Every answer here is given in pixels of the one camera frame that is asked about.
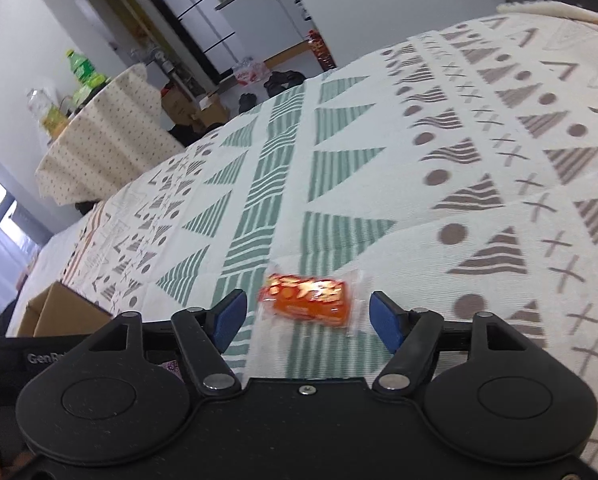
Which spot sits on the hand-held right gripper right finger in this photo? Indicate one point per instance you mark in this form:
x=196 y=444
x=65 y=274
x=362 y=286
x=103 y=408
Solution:
x=386 y=322

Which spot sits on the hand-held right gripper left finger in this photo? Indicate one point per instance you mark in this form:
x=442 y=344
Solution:
x=231 y=316

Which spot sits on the orange snack packet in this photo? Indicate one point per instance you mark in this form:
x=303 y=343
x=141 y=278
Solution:
x=304 y=302

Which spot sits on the brown cardboard box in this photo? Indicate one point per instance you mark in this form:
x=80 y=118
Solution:
x=54 y=311

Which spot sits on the purple printed snack packet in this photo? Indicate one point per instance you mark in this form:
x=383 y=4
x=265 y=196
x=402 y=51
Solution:
x=170 y=368

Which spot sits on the patterned blanket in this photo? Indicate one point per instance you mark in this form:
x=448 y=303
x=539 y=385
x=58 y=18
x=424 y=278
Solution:
x=379 y=185

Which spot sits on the window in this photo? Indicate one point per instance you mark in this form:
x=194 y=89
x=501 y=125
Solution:
x=1 y=230

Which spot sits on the round table with dotted tablecloth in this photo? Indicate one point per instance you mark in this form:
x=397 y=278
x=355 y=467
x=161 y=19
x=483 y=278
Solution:
x=114 y=145

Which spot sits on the cardboard boxes under table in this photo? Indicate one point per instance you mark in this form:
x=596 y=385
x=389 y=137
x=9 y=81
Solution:
x=189 y=107

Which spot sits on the black shoes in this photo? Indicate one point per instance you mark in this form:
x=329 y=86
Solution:
x=284 y=81

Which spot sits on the pack of water bottles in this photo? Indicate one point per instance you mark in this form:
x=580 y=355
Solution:
x=249 y=70

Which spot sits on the clear bottle with yellow liquid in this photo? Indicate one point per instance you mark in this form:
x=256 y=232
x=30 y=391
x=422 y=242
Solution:
x=45 y=109

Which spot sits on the red hanging decoration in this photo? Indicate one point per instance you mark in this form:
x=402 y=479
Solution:
x=321 y=51

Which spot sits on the green soda bottle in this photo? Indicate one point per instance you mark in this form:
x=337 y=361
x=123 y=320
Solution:
x=80 y=68

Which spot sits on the dark framed glass door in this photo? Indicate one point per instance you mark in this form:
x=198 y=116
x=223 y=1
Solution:
x=189 y=15

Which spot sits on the black wall fixture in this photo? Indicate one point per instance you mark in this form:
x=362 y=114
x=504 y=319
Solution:
x=299 y=4

